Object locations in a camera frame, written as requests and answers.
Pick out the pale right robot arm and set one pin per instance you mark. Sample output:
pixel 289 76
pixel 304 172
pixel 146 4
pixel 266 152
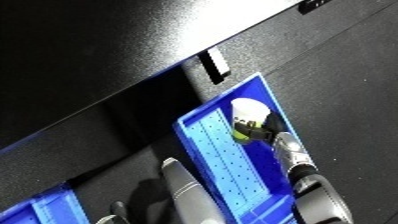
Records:
pixel 314 193

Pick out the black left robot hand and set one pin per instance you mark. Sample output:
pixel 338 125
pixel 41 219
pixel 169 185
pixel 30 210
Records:
pixel 189 196

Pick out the white paper cup green band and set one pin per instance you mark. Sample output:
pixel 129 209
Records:
pixel 249 111

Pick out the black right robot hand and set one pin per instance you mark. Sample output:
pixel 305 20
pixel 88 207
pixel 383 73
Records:
pixel 277 125

